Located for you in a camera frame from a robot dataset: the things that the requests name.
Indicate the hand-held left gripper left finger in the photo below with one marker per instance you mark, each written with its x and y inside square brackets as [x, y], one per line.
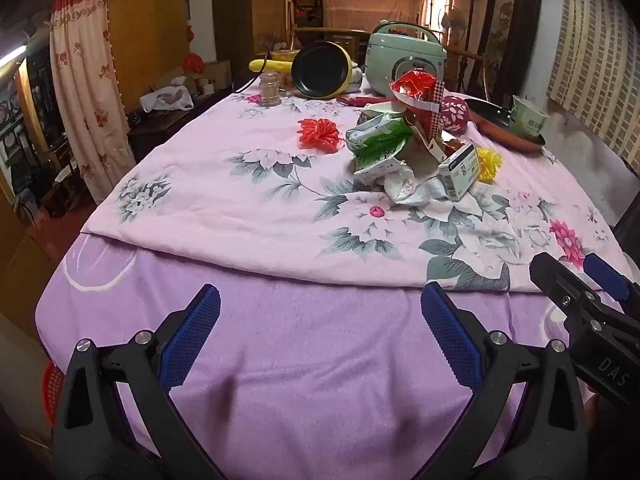
[192, 340]

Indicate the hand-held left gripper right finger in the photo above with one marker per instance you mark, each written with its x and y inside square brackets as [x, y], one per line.
[450, 335]

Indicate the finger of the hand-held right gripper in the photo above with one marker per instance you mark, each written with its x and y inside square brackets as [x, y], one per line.
[560, 280]
[607, 274]

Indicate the yellow plastic scrubber ball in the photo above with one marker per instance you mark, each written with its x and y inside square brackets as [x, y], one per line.
[490, 165]

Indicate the white and blue box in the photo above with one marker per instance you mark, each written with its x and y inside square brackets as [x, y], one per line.
[459, 172]

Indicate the white wrapper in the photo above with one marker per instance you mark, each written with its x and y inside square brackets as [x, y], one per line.
[410, 185]

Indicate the green snack packet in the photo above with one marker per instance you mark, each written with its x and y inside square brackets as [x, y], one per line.
[380, 137]

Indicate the red snack bag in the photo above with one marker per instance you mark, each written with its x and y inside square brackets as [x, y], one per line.
[412, 85]

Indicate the purple bed sheet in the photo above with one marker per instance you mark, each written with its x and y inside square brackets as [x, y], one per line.
[325, 350]

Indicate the pink floral cloth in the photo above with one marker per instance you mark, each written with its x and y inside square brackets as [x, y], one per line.
[225, 200]

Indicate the red plastic basket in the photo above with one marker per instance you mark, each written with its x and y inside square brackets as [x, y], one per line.
[51, 395]

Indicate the brown frying pan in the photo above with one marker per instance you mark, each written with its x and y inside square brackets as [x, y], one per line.
[500, 132]

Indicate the green paper cup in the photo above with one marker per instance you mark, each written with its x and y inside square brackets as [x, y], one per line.
[530, 119]

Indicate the dark side table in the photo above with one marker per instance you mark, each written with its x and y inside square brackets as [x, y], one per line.
[160, 127]

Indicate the white plastic bag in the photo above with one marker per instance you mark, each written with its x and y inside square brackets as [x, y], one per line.
[167, 99]

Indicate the dark framed picture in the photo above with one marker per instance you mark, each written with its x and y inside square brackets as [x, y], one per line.
[510, 30]

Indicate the glass shaker jar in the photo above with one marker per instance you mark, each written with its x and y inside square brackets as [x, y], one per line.
[270, 91]

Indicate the red floral curtain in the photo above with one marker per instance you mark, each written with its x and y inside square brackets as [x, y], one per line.
[85, 85]

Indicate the red hanging ornament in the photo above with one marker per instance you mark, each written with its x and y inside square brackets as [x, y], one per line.
[194, 62]

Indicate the small white pot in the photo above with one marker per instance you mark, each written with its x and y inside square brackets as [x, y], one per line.
[354, 74]

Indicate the standing fan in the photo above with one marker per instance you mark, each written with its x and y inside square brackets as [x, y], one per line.
[452, 22]

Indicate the green rice cooker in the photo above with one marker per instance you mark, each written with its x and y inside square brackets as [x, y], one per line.
[385, 55]

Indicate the yellow pan with black inside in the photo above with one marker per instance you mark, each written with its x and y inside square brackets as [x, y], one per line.
[315, 70]

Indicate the wooden wardrobe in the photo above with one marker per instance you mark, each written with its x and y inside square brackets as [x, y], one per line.
[147, 35]

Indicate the white covered furniture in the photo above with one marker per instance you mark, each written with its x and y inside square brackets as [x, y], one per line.
[370, 5]

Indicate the fluorescent tube light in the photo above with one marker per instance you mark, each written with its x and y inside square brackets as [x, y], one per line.
[12, 55]

